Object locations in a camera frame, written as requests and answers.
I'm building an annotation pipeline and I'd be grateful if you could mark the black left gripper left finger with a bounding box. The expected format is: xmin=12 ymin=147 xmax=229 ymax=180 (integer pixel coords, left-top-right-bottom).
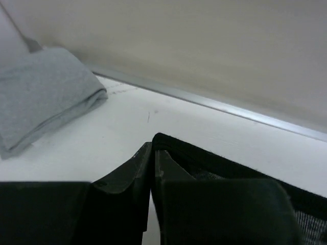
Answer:
xmin=1 ymin=142 xmax=152 ymax=244

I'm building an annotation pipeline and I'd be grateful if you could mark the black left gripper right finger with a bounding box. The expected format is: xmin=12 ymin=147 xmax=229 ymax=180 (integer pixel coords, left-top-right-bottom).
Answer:
xmin=151 ymin=151 xmax=309 ymax=244

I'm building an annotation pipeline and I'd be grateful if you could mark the black tank top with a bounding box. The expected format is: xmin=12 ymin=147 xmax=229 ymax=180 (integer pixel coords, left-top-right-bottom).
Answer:
xmin=152 ymin=133 xmax=326 ymax=244

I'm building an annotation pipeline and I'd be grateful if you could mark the folded grey tank top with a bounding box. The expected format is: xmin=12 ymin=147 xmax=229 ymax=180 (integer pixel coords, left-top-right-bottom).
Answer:
xmin=1 ymin=48 xmax=108 ymax=159

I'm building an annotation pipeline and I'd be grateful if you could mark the aluminium table edge rail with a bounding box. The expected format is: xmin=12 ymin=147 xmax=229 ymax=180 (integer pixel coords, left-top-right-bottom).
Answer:
xmin=86 ymin=64 xmax=326 ymax=142

